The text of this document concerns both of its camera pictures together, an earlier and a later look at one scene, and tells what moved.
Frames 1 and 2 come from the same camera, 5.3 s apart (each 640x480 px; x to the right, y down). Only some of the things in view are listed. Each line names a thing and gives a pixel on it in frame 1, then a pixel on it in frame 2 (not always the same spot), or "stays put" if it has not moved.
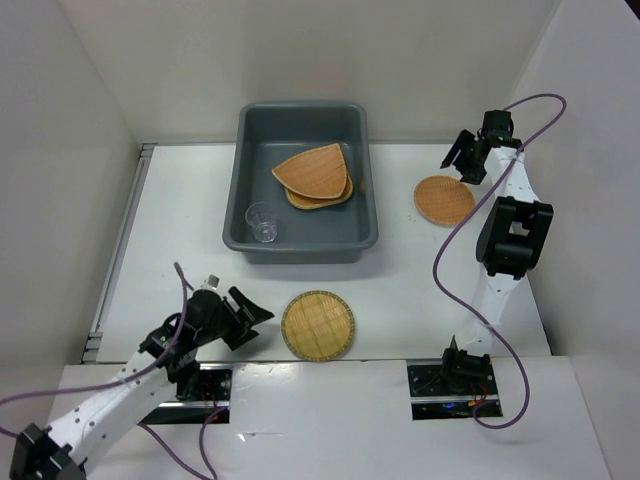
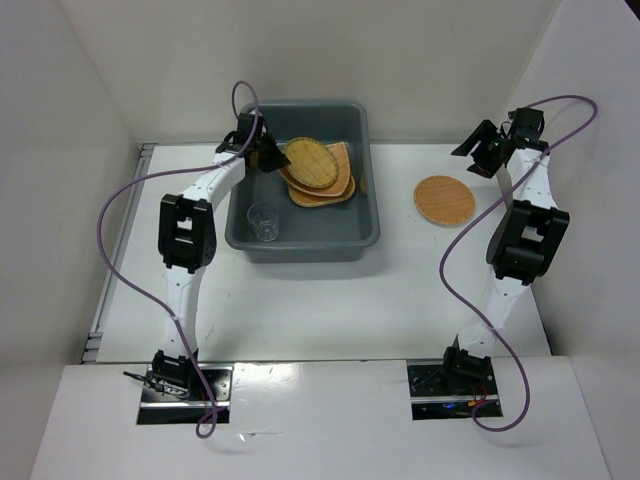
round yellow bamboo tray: x=317 y=326 → x=311 y=163
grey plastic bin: x=268 y=134 stays put
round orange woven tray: x=443 y=201 stays put
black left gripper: x=241 y=336 → x=278 y=160
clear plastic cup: x=263 y=216 stays put
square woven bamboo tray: x=310 y=203 stays put
